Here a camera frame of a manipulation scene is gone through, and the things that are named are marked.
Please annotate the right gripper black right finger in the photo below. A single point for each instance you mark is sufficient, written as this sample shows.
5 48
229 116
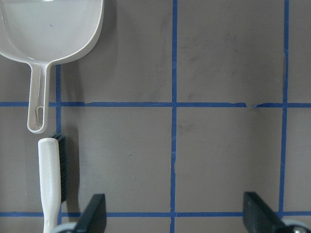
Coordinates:
258 217

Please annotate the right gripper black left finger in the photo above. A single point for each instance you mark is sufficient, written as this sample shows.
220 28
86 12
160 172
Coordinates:
93 219

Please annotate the white brush black bristles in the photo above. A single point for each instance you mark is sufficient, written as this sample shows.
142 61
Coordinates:
51 178

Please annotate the white plastic dustpan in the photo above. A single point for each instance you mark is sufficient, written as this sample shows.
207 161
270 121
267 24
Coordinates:
44 33

